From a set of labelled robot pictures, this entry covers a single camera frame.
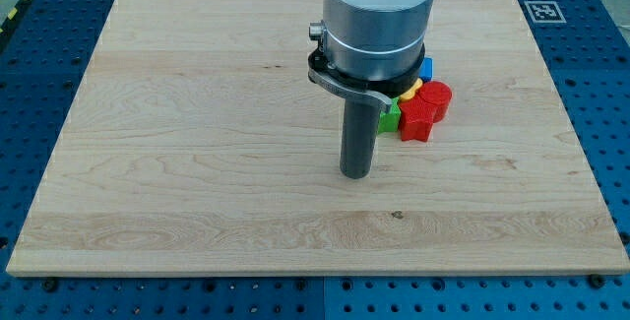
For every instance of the yellow black hazard tape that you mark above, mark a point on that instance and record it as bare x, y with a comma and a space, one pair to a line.
15, 15

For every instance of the red cylinder block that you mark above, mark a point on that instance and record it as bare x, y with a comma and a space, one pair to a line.
436, 97

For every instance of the red star block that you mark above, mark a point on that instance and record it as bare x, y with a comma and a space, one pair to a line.
417, 119

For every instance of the grey cylindrical pointer tool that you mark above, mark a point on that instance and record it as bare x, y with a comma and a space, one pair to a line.
358, 139

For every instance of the wooden board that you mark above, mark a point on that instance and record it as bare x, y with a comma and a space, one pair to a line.
196, 146

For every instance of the green block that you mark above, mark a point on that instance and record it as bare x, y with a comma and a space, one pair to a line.
389, 121

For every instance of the blue block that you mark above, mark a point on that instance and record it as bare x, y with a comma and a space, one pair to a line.
426, 70

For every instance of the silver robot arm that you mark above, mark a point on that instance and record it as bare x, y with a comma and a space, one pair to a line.
372, 40

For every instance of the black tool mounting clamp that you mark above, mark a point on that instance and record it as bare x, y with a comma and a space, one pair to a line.
378, 94

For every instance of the fiducial marker tag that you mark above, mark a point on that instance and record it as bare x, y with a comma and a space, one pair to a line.
545, 12

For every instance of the yellow block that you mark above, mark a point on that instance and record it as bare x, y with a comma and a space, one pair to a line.
411, 92

